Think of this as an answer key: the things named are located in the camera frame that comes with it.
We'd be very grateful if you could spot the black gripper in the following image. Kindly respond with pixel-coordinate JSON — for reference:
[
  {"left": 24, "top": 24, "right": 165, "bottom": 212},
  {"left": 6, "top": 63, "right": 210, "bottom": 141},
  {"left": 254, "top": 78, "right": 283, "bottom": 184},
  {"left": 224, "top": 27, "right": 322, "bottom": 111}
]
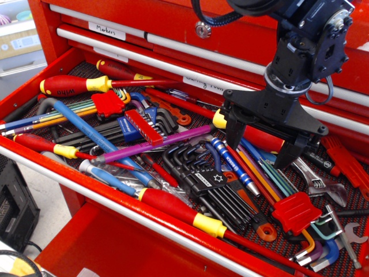
[{"left": 220, "top": 85, "right": 328, "bottom": 169}]

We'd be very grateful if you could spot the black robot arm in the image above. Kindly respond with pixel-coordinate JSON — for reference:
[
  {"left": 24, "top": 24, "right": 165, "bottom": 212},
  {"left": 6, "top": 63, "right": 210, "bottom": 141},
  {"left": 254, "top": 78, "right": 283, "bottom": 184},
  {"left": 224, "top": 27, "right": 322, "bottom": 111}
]
[{"left": 192, "top": 1, "right": 354, "bottom": 169}]

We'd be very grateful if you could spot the red bit holder strip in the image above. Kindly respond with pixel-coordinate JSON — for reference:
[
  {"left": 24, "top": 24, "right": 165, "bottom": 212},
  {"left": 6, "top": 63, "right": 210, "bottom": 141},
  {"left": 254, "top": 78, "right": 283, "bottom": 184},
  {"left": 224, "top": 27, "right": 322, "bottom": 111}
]
[{"left": 125, "top": 110, "right": 164, "bottom": 146}]

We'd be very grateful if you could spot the blue holder hex key set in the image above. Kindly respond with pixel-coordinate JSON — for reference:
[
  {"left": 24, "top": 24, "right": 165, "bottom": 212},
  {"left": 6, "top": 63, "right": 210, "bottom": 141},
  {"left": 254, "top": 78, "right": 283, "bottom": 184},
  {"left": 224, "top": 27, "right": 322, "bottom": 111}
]
[{"left": 54, "top": 92, "right": 179, "bottom": 152}]

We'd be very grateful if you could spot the red yellow screwdriver under gripper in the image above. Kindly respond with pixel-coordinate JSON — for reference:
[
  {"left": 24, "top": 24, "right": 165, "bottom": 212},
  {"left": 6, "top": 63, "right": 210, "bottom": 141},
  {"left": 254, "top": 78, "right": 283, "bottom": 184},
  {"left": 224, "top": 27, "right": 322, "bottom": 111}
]
[{"left": 146, "top": 88, "right": 284, "bottom": 154}]

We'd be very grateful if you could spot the blue Bosch pen screwdriver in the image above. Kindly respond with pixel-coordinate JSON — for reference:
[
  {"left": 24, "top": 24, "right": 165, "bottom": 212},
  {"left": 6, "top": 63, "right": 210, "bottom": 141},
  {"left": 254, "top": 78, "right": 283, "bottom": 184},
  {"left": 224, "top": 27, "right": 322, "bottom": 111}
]
[{"left": 210, "top": 137, "right": 260, "bottom": 196}]

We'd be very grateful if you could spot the silver adjustable wrench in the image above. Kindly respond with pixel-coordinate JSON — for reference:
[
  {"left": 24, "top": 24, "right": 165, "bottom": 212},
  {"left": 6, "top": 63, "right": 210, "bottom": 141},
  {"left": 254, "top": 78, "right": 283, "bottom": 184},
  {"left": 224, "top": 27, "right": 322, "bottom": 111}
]
[{"left": 291, "top": 158, "right": 347, "bottom": 207}]

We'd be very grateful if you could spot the black torx key set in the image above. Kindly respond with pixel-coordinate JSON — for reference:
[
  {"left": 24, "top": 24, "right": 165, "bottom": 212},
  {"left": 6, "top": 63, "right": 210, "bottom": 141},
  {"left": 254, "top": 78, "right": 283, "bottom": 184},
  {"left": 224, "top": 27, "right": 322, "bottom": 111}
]
[{"left": 162, "top": 143, "right": 251, "bottom": 233}]

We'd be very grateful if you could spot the rainbow hex key set right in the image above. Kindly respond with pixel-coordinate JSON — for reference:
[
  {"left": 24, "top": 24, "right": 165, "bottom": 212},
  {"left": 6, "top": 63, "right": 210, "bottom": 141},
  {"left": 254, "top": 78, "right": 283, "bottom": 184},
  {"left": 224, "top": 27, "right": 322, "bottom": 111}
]
[{"left": 226, "top": 145, "right": 341, "bottom": 272}]

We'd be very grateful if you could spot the rainbow hex key set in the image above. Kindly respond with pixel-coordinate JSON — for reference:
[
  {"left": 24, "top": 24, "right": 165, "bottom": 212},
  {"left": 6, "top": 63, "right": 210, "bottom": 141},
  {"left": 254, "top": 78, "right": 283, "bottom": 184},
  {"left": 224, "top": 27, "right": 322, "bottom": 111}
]
[
  {"left": 226, "top": 145, "right": 341, "bottom": 272},
  {"left": 1, "top": 88, "right": 131, "bottom": 136}
]

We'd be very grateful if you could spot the orange flat wrench tool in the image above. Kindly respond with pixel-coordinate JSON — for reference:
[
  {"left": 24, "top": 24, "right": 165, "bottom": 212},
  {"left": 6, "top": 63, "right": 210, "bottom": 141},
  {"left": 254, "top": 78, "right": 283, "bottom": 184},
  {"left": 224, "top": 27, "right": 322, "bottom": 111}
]
[{"left": 142, "top": 92, "right": 192, "bottom": 126}]

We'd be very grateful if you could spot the red plastic tool right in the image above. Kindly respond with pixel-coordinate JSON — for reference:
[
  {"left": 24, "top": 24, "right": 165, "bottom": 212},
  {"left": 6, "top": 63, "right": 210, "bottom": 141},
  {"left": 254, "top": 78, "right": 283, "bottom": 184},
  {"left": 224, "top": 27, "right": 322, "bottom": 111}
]
[{"left": 321, "top": 136, "right": 368, "bottom": 201}]

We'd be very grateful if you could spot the red yellow screwdriver front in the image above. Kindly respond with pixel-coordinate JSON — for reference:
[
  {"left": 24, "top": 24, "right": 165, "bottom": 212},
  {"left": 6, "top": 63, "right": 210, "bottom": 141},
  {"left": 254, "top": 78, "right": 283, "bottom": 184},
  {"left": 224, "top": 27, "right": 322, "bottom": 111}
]
[{"left": 138, "top": 188, "right": 318, "bottom": 276}]

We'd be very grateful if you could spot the small red thin screwdriver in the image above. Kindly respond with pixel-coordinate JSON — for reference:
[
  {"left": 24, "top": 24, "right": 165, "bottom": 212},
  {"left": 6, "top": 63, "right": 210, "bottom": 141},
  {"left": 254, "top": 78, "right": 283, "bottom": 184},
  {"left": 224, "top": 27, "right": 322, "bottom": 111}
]
[{"left": 140, "top": 153, "right": 178, "bottom": 188}]

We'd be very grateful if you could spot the silver drawer lock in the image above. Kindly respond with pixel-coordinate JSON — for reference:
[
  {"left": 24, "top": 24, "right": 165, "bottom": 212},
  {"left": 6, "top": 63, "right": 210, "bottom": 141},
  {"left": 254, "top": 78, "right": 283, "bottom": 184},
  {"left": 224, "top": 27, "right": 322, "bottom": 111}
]
[{"left": 195, "top": 21, "right": 212, "bottom": 39}]

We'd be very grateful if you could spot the silver open end wrench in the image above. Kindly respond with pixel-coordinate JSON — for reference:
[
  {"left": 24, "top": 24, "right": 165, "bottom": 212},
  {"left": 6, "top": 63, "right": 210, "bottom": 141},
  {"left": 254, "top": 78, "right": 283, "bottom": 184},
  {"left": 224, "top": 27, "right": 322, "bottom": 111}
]
[{"left": 344, "top": 222, "right": 368, "bottom": 244}]

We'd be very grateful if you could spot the large blue hex key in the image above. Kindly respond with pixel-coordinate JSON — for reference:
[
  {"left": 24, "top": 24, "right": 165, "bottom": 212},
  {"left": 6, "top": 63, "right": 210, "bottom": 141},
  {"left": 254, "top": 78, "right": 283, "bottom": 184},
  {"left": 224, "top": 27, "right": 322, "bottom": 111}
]
[{"left": 37, "top": 98, "right": 162, "bottom": 189}]

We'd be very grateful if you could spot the red tool chest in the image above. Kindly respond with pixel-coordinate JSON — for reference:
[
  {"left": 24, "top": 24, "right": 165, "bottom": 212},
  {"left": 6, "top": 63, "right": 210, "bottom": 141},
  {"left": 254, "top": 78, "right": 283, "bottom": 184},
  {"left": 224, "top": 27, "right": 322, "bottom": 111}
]
[{"left": 1, "top": 1, "right": 368, "bottom": 276}]

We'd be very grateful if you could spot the purple hex key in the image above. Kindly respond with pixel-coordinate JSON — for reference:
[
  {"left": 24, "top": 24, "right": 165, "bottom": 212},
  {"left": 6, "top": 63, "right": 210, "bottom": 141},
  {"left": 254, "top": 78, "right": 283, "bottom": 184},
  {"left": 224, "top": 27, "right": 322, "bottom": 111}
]
[{"left": 91, "top": 123, "right": 216, "bottom": 164}]

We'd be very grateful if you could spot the rainbow hex key set left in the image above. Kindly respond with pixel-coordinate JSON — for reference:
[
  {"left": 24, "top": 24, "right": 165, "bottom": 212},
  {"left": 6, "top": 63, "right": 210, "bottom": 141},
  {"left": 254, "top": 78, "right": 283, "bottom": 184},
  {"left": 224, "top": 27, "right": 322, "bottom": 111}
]
[{"left": 1, "top": 88, "right": 131, "bottom": 136}]

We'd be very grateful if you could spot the red yellow screwdriver at back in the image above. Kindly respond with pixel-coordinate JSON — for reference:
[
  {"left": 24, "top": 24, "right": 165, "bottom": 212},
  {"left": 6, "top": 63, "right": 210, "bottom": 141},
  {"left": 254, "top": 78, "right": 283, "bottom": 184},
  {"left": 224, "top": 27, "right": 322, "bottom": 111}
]
[{"left": 96, "top": 59, "right": 153, "bottom": 80}]

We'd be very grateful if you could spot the blue white small screwdriver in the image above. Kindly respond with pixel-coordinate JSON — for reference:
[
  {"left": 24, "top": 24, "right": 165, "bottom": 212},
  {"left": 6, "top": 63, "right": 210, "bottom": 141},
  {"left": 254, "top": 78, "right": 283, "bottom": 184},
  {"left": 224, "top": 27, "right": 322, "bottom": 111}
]
[{"left": 79, "top": 160, "right": 138, "bottom": 197}]

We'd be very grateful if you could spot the red yellow Wiha screwdriver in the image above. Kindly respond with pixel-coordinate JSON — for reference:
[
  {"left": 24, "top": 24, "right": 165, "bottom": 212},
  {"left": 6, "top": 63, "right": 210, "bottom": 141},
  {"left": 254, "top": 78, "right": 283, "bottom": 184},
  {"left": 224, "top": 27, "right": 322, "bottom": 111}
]
[{"left": 39, "top": 75, "right": 179, "bottom": 98}]

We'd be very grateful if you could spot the red yellow screwdriver left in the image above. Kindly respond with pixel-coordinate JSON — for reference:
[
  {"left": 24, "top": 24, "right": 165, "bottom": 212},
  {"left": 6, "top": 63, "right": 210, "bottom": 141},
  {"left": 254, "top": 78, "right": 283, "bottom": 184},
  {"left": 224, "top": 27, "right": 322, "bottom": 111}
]
[{"left": 13, "top": 133, "right": 136, "bottom": 171}]

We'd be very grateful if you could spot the black box on floor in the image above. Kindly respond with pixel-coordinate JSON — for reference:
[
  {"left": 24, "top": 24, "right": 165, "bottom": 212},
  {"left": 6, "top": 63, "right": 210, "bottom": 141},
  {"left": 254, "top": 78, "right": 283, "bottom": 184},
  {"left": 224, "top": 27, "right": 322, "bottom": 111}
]
[{"left": 1, "top": 155, "right": 40, "bottom": 252}]

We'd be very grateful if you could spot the orange black handled tool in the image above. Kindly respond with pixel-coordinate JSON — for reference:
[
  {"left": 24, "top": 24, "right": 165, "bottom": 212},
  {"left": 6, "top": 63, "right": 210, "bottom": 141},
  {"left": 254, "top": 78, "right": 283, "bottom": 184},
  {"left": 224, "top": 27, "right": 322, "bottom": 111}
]
[{"left": 223, "top": 171, "right": 277, "bottom": 242}]

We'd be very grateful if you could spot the silver T-handle key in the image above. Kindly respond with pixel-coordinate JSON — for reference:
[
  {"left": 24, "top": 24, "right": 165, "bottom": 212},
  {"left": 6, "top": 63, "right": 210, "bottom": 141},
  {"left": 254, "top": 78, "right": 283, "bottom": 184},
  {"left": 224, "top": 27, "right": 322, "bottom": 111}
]
[{"left": 318, "top": 204, "right": 362, "bottom": 271}]

